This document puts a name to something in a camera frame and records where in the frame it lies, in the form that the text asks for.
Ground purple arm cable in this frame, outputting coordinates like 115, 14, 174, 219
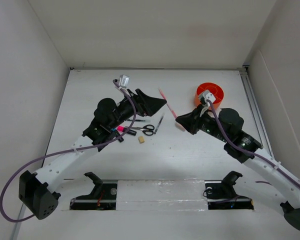
206, 99, 300, 197
0, 78, 138, 223

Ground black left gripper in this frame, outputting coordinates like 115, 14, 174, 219
108, 89, 166, 130

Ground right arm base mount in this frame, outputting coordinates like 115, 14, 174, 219
202, 171, 254, 210

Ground pink capped black highlighter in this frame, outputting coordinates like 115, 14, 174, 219
116, 125, 137, 136

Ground green gel pen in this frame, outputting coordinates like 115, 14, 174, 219
126, 118, 151, 123

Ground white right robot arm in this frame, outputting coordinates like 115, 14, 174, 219
175, 105, 300, 231

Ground orange round compartment container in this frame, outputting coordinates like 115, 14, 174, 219
194, 82, 225, 110

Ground black gel pen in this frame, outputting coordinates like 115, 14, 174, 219
153, 113, 165, 135

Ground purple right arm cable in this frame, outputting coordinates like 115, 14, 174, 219
206, 99, 300, 197

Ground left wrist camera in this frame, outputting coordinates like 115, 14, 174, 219
117, 74, 130, 89

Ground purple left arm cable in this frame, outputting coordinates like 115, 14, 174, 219
0, 78, 138, 223

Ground tan eraser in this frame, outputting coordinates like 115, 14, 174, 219
138, 136, 145, 144

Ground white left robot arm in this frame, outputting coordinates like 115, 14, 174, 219
19, 88, 167, 220

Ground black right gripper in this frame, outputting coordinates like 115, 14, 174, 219
175, 103, 230, 143

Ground black handled scissors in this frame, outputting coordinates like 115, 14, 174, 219
131, 124, 155, 136

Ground front metal rail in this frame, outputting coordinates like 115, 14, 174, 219
62, 177, 241, 208

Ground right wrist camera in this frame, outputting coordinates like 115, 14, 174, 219
198, 89, 216, 105

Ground pink pencil sharpener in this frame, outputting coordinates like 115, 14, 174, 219
175, 122, 186, 132

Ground red translucent highlighter pen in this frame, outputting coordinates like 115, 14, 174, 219
158, 88, 177, 119

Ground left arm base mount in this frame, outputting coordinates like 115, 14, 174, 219
69, 172, 118, 211

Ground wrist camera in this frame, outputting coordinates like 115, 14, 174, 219
117, 74, 130, 89
198, 89, 216, 105

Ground blue capped black highlighter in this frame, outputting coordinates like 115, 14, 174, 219
112, 128, 124, 143

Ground aluminium rail right side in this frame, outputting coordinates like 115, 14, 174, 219
238, 65, 274, 157

